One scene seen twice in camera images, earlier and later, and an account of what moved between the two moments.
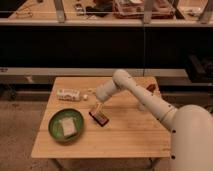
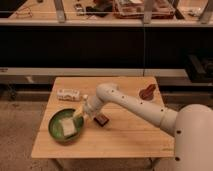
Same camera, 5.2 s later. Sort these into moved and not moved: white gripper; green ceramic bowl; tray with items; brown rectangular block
Moved: white gripper
Not moved: brown rectangular block; green ceramic bowl; tray with items
